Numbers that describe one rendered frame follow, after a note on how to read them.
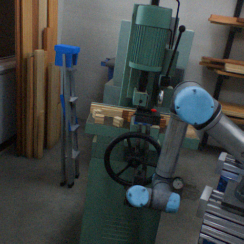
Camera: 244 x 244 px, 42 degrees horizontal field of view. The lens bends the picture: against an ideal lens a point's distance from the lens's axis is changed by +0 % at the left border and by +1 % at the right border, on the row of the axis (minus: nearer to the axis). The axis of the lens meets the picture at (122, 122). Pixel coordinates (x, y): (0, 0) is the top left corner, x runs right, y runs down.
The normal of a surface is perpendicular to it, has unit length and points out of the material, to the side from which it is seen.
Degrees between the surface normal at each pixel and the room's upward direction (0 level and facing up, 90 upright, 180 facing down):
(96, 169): 90
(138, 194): 61
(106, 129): 90
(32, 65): 87
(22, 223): 0
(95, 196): 90
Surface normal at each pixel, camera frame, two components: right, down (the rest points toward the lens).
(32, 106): 0.98, 0.16
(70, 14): -0.18, 0.29
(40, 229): 0.14, -0.94
